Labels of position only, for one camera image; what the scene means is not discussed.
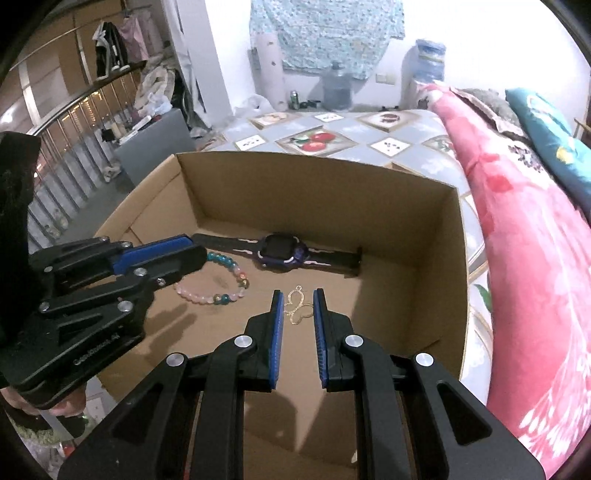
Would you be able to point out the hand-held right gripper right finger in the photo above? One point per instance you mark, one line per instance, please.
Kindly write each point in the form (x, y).
(320, 341)

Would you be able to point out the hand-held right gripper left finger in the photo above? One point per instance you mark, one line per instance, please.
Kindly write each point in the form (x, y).
(277, 341)

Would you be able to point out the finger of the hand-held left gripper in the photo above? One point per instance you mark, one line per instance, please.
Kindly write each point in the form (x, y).
(152, 254)
(180, 267)

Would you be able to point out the gold butterfly pendant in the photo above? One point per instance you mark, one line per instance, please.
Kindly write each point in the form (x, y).
(293, 305)

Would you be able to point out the torn cardboard box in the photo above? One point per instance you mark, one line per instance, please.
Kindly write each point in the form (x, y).
(392, 300)

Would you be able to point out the purple and pink smart watch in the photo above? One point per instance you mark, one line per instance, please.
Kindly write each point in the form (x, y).
(281, 249)

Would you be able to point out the person's left hand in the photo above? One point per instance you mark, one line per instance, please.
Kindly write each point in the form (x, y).
(69, 404)

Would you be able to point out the grey cabinet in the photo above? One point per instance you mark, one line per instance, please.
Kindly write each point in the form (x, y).
(152, 147)

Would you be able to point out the metal stair railing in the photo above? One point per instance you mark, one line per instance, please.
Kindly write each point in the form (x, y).
(69, 152)

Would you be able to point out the pile of clothes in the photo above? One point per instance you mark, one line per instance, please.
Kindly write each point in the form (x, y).
(157, 87)

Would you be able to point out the white plastic bag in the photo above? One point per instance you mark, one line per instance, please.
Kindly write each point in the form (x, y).
(254, 106)

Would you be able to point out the small drink can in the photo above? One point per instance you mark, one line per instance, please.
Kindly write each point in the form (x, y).
(294, 100)

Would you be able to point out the black hanging garment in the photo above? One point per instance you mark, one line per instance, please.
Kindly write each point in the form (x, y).
(111, 50)

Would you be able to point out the pink hanging garment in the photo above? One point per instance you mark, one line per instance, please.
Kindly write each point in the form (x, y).
(134, 37)

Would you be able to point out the white paper roll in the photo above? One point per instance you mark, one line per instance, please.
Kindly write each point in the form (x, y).
(270, 69)

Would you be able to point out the pink floral blanket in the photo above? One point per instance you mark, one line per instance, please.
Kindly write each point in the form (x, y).
(531, 258)

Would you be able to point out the clear water bottle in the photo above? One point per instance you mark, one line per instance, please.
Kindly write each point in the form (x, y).
(337, 90)

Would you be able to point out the teal floral hanging cloth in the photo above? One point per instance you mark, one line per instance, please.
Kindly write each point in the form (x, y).
(323, 32)

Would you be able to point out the grey fuzzy blanket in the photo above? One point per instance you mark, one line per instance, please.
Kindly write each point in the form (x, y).
(489, 104)

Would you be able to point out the blue water jug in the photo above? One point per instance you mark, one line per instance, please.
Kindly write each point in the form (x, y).
(429, 60)

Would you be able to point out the teal pillow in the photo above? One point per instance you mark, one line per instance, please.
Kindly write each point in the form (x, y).
(545, 124)

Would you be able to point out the white wall socket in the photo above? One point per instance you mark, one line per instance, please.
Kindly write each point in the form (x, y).
(385, 78)

